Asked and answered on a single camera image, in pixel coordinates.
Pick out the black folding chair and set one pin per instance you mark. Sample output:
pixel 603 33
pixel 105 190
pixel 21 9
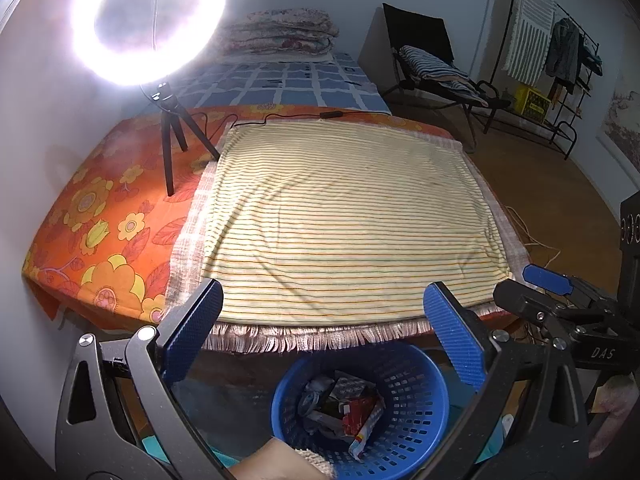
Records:
pixel 423 60

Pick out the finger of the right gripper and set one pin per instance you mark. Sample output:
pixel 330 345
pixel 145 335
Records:
pixel 549 281
pixel 527 303

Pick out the orange floral bed sheet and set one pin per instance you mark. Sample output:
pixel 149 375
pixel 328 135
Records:
pixel 104 249

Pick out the black clothes rack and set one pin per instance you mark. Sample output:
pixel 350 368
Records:
pixel 544 47

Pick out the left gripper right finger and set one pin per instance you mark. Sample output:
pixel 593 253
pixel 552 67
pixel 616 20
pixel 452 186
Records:
pixel 461 333

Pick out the gloved right hand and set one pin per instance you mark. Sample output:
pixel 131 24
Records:
pixel 614 400

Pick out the folded floral quilt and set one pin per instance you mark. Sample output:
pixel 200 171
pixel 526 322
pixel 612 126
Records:
pixel 290 31

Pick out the striped yellow towel blanket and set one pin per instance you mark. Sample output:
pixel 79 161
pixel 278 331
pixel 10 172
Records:
pixel 324 234

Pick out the yellow crate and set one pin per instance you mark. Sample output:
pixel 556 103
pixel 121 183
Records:
pixel 531 103

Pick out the blue checkered bed sheet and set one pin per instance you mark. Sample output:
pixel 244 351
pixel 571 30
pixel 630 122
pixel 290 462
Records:
pixel 336 82

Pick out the red cigarette carton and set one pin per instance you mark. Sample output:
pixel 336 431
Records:
pixel 356 413

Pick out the blue plastic trash basket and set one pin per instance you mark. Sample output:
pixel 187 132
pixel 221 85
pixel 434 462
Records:
pixel 416 408

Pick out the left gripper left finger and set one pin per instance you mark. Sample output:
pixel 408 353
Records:
pixel 184 330

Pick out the colourful tissue pack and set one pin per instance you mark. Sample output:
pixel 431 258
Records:
pixel 359 443

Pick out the white ring light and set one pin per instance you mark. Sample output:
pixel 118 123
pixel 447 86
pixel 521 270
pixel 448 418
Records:
pixel 135 42

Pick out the black tripod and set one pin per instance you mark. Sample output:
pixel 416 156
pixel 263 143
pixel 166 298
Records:
pixel 173 115

